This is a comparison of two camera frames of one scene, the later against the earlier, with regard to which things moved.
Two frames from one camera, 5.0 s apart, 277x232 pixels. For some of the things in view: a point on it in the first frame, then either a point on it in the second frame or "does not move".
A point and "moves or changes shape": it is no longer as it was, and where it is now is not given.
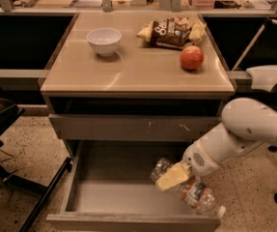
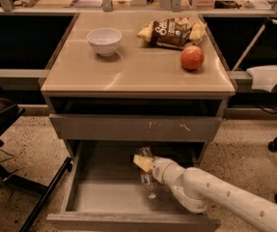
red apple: [191, 57] does not move
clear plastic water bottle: [195, 192] moves or changes shape
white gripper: [200, 158] -> [159, 170]
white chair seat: [263, 77] does not move
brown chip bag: [174, 32] does not move
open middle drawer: [111, 190] does not move
